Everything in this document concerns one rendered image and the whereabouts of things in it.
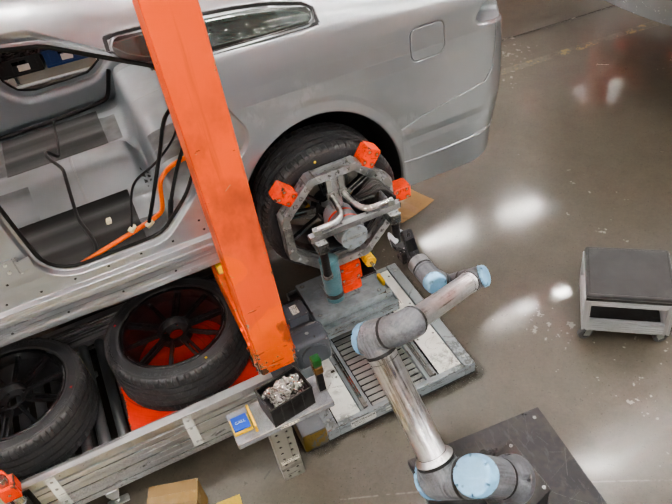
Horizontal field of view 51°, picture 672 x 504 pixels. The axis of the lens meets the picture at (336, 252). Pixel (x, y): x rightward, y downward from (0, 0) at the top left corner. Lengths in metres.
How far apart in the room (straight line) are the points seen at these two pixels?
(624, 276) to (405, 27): 1.58
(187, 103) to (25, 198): 1.78
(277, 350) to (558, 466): 1.21
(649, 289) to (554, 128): 1.91
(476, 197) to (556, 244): 0.63
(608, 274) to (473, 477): 1.44
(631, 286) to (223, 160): 2.09
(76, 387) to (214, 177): 1.38
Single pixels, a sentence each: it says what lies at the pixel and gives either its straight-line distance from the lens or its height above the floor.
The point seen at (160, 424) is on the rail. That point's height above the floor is 0.39.
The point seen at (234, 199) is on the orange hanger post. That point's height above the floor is 1.44.
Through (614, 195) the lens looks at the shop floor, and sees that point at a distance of 4.66.
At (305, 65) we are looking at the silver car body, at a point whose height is 1.55.
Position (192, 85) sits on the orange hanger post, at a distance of 2.20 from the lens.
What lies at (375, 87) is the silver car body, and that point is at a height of 1.34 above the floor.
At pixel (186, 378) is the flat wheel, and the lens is 3.21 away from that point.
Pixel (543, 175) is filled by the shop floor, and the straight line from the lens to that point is 4.77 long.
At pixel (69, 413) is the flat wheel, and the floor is 0.48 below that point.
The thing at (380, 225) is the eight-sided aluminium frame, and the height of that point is 0.72.
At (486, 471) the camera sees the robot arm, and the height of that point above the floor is 0.64.
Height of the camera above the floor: 2.88
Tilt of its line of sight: 42 degrees down
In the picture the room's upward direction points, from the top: 10 degrees counter-clockwise
